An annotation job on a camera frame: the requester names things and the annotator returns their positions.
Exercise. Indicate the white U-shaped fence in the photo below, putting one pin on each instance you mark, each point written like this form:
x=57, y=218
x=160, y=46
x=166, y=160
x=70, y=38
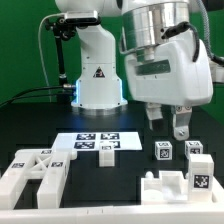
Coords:
x=190, y=213

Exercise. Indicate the white tagged nut cube right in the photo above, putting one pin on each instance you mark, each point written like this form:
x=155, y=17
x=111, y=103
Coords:
x=193, y=147

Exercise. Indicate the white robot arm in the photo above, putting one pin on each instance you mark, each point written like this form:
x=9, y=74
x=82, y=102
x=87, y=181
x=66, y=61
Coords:
x=133, y=26

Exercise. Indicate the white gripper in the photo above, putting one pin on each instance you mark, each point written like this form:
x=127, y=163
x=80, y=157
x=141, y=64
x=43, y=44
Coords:
x=171, y=79

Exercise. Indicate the silver camera on stand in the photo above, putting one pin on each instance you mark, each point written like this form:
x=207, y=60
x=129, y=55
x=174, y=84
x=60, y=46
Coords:
x=81, y=16

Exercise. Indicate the white chair seat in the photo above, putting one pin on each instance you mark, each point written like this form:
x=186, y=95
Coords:
x=170, y=187

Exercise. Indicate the white base tag plate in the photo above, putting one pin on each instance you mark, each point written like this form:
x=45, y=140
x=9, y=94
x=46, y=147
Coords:
x=90, y=141

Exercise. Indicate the white chair back frame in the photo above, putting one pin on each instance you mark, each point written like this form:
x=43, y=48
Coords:
x=51, y=167

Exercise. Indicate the white tagged nut cube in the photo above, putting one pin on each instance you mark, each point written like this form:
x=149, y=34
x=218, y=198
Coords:
x=163, y=150
x=193, y=147

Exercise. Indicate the black camera stand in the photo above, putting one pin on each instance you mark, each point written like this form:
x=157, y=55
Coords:
x=62, y=31

